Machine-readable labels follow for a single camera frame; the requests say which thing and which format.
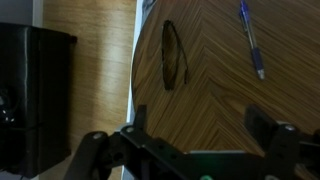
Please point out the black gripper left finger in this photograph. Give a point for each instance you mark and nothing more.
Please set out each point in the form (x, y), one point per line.
(99, 153)

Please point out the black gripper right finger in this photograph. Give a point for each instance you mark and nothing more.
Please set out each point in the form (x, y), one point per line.
(278, 141)

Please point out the blue ballpoint pen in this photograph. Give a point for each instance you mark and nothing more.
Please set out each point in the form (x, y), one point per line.
(248, 29)

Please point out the wooden oval side table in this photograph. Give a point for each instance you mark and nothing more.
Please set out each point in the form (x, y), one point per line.
(199, 126)

